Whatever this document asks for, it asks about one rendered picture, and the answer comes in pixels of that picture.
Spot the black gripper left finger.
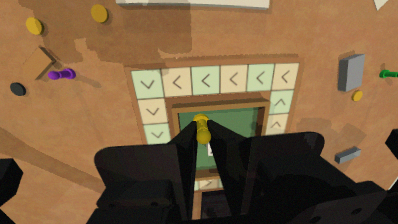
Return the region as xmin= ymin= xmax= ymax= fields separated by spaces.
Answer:
xmin=93 ymin=121 xmax=198 ymax=221

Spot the purple pawn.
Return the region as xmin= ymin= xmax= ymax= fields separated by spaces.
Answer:
xmin=48 ymin=68 xmax=76 ymax=80

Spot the grey rectangular bar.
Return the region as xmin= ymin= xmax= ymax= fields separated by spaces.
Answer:
xmin=335 ymin=147 xmax=361 ymax=164

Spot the white die with black pips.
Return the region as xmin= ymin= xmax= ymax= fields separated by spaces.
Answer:
xmin=206 ymin=143 xmax=213 ymax=156

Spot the green game pawn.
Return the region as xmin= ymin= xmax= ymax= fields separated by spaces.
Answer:
xmin=379 ymin=70 xmax=398 ymax=78

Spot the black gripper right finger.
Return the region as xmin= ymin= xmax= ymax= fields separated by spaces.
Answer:
xmin=207 ymin=120 xmax=325 ymax=216

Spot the beige flat rectangular board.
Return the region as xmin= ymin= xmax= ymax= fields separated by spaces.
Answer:
xmin=116 ymin=0 xmax=269 ymax=10

